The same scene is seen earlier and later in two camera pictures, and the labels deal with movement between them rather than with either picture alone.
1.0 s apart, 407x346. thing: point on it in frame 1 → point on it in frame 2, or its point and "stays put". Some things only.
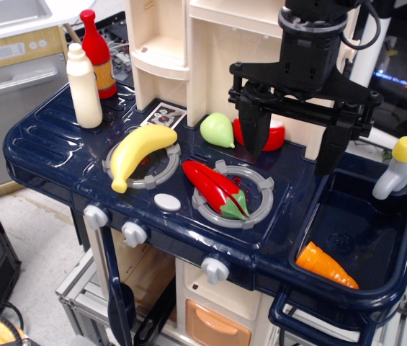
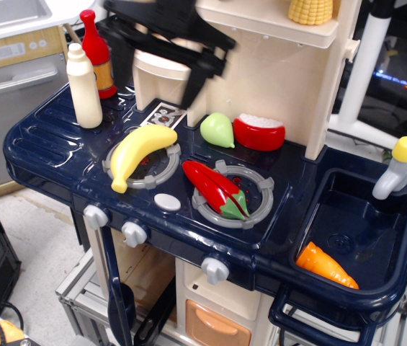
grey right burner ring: [266, 184] stays put
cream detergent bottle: [84, 89] stays put
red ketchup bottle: [96, 47] stays put
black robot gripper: [307, 81] → [197, 38]
